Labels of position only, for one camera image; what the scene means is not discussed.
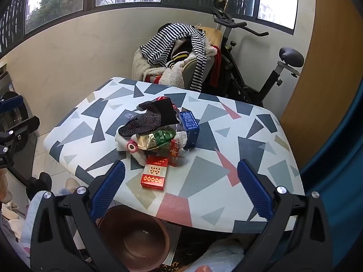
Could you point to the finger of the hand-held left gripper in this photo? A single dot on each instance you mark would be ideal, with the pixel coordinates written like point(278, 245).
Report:
point(25, 126)
point(12, 101)

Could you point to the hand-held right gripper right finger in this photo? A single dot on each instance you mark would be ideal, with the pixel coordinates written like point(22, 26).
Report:
point(255, 187)

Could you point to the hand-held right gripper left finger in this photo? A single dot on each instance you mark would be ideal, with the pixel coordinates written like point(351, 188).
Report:
point(109, 187)

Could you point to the red gold cigarette box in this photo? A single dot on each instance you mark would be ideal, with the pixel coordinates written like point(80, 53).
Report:
point(153, 175)

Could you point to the white tissue with pink sticker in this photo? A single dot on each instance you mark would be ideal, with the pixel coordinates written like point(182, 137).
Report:
point(132, 147)

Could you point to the brown plastic bin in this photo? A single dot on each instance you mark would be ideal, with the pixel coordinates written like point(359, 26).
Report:
point(136, 238)

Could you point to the gold green snack wrapper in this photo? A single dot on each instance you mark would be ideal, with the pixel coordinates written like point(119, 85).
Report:
point(153, 140)

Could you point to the clear plastic wrapper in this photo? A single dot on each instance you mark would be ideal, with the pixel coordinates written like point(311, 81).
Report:
point(130, 116)

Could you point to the blue ice cream box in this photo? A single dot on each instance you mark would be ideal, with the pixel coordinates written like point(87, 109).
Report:
point(188, 124)

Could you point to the crushed red soda can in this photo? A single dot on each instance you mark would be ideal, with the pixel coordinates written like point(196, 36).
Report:
point(162, 99)

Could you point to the grey washing machine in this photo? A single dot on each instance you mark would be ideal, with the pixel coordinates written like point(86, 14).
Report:
point(8, 82)

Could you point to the beige slipper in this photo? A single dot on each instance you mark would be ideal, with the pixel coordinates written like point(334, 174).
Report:
point(71, 183)

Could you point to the black slipper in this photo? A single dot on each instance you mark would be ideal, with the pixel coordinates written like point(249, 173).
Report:
point(39, 184)

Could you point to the geometric patterned table cover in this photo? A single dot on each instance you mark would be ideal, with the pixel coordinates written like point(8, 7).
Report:
point(198, 175)

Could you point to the cream fluffy cloth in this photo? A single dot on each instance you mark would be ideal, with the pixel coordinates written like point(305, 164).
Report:
point(11, 218)

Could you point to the teal fabric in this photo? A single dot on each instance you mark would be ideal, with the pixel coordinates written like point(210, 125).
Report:
point(340, 189)

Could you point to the white flat board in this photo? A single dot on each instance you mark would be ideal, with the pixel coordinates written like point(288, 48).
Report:
point(173, 243)

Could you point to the black exercise bike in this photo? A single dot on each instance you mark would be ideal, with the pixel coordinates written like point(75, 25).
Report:
point(269, 85)

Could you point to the dark framed window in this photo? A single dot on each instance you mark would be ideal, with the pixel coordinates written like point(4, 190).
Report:
point(71, 0)

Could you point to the red cloth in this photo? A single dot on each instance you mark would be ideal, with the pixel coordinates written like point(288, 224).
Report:
point(216, 65)

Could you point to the wooden door panel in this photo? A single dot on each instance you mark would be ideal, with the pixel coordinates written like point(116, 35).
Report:
point(320, 62)

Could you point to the grey jacket yellow stripe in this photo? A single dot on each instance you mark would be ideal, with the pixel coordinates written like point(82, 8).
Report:
point(178, 55)

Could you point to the black white striped shirt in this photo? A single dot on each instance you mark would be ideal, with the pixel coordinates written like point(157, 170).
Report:
point(158, 45)

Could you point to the tan chair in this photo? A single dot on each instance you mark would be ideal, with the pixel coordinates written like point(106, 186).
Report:
point(211, 35)

